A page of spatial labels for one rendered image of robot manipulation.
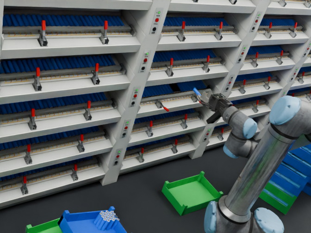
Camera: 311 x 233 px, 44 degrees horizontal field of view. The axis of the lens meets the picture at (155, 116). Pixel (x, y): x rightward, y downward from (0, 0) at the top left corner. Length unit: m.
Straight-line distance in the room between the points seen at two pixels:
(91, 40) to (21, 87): 0.34
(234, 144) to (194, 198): 0.55
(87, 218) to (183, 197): 0.63
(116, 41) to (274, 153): 0.79
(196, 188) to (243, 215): 0.75
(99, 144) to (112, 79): 0.40
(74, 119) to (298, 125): 0.97
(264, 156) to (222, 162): 1.22
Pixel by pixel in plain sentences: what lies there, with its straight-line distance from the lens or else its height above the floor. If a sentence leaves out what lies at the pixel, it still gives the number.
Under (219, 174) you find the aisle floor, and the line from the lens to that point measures 2.60.
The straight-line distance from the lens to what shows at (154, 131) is 2.21.
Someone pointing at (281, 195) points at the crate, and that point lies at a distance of 2.54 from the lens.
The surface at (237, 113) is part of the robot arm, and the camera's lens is 1.93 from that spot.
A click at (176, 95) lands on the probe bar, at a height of 0.53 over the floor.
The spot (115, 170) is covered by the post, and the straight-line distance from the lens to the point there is 2.19.
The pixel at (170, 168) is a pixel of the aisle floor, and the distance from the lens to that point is 2.48.
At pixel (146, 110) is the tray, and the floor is 0.49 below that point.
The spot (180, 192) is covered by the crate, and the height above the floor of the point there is 0.00.
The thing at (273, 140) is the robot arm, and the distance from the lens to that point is 1.49.
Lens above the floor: 1.54
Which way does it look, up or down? 32 degrees down
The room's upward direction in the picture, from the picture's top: 18 degrees clockwise
